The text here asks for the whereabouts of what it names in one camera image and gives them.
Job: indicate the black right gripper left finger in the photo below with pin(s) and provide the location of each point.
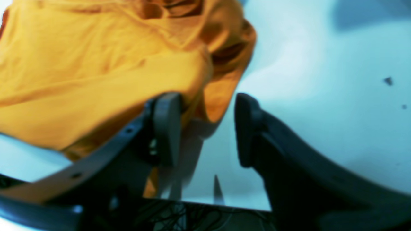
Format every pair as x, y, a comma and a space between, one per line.
108, 183

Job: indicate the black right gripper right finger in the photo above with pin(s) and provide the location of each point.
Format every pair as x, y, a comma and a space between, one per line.
307, 191

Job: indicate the orange t-shirt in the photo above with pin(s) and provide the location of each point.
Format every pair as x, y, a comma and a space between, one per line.
73, 72

